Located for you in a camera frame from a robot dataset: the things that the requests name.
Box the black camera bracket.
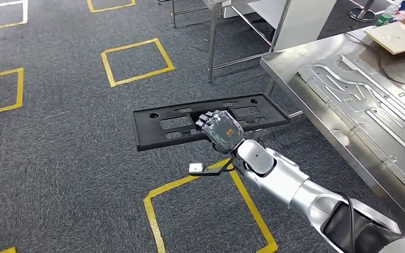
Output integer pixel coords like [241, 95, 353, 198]
[197, 157, 237, 177]

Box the black power cable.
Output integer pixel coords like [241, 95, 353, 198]
[353, 32, 405, 92]

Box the black plastic panel part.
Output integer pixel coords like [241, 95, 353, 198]
[131, 93, 291, 152]

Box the stamped aluminium plate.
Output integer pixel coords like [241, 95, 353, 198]
[297, 52, 405, 207]

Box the yellow floor tape square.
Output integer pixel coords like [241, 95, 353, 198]
[101, 38, 175, 88]
[0, 67, 24, 119]
[86, 0, 137, 14]

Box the white and yellow tape square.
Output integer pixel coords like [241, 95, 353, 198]
[0, 0, 28, 32]

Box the round chrome stand base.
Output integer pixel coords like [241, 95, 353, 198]
[348, 0, 378, 23]

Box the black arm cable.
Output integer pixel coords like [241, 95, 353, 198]
[334, 190, 358, 253]

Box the white cabinet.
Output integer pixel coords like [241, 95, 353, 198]
[223, 0, 338, 52]

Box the stainless steel workbench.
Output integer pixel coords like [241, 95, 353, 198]
[260, 19, 405, 241]

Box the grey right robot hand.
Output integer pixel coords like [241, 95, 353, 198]
[195, 110, 245, 154]

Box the green label plastic bottle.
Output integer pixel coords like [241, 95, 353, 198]
[375, 3, 401, 27]

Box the white foam panel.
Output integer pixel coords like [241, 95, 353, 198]
[364, 21, 405, 55]

